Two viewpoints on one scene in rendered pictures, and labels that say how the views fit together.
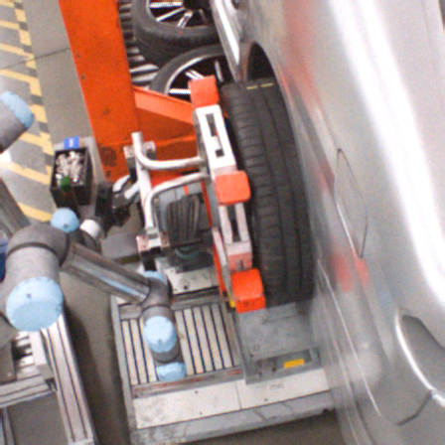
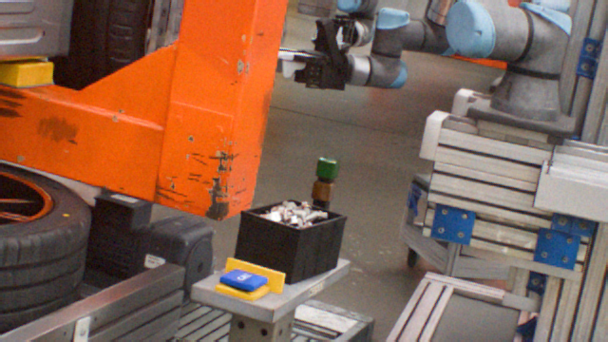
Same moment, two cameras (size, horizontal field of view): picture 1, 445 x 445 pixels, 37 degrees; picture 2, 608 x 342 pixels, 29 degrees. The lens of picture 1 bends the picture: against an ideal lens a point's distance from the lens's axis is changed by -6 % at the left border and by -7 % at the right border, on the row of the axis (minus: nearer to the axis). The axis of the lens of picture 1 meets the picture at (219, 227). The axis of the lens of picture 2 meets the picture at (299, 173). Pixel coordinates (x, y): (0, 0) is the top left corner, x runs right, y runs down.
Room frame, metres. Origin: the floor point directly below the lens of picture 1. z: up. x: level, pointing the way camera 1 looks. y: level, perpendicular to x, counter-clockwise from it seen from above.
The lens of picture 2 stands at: (3.89, 1.53, 1.16)
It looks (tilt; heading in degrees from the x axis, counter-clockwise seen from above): 12 degrees down; 205
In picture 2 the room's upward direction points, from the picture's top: 10 degrees clockwise
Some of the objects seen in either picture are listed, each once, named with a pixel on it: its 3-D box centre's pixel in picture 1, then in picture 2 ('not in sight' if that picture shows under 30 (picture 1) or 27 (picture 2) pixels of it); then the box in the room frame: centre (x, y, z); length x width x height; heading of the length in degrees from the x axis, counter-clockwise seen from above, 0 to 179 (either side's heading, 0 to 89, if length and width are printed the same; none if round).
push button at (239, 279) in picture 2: (72, 144); (243, 282); (1.99, 0.55, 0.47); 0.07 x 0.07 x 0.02; 6
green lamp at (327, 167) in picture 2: (66, 184); (328, 167); (1.62, 0.52, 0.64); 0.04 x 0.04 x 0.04; 6
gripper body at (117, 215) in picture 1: (108, 215); (323, 68); (1.33, 0.32, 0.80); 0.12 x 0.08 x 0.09; 142
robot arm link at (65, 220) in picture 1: (64, 232); (396, 33); (1.19, 0.44, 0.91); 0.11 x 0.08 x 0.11; 142
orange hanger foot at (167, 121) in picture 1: (213, 117); (77, 91); (1.81, -0.02, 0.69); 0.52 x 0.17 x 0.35; 96
